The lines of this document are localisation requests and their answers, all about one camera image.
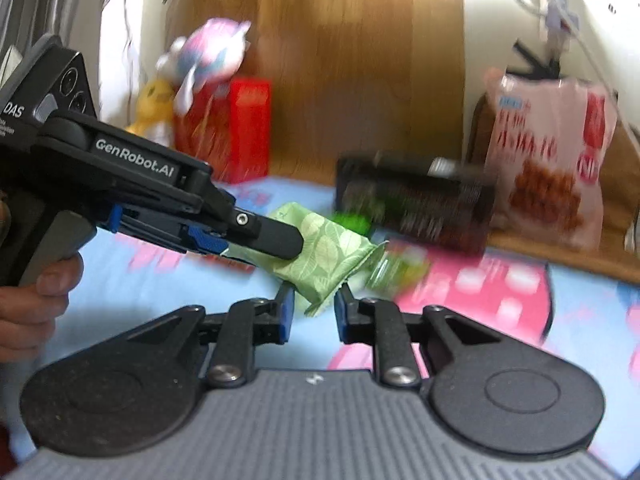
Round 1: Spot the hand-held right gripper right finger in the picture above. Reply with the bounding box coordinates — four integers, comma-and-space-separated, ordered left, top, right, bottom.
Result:
334, 290, 503, 389

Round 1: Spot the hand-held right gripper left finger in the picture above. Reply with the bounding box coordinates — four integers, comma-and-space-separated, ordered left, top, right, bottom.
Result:
127, 285, 296, 389

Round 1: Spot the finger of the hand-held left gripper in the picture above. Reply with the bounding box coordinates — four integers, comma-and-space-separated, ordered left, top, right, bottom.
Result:
220, 200, 306, 264
186, 225, 262, 273

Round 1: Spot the light green leaf-pattern packet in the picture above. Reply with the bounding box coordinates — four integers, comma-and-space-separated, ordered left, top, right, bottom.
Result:
225, 202, 388, 318

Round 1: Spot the person's left hand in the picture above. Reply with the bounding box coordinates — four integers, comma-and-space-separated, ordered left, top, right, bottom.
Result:
0, 187, 85, 362

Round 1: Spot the yellow-green snack packet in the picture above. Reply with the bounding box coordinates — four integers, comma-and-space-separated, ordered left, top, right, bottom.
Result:
367, 244, 432, 295

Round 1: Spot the bright green snack packet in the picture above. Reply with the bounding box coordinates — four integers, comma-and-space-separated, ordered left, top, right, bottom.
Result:
332, 212, 373, 234

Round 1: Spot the yellow plush toy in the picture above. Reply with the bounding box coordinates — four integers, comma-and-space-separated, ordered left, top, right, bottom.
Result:
125, 79, 177, 143

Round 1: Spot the red gift box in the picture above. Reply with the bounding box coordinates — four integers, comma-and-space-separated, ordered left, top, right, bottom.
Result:
175, 76, 273, 185

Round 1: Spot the printed blanket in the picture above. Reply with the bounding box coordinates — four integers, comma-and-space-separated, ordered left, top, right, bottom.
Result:
0, 175, 640, 480

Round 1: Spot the black box with sheep print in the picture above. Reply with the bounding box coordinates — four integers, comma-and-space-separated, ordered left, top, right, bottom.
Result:
334, 156, 498, 256

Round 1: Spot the pink and blue plush toy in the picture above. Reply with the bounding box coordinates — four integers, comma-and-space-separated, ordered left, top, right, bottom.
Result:
156, 17, 252, 116

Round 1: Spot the pink snack bag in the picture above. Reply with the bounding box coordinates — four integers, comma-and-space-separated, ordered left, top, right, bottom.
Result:
485, 72, 621, 253

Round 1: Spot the black clip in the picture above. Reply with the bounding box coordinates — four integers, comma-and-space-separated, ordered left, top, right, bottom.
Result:
512, 40, 565, 80

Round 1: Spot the white cable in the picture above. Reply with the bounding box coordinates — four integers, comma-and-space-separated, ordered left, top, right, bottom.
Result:
502, 0, 640, 146

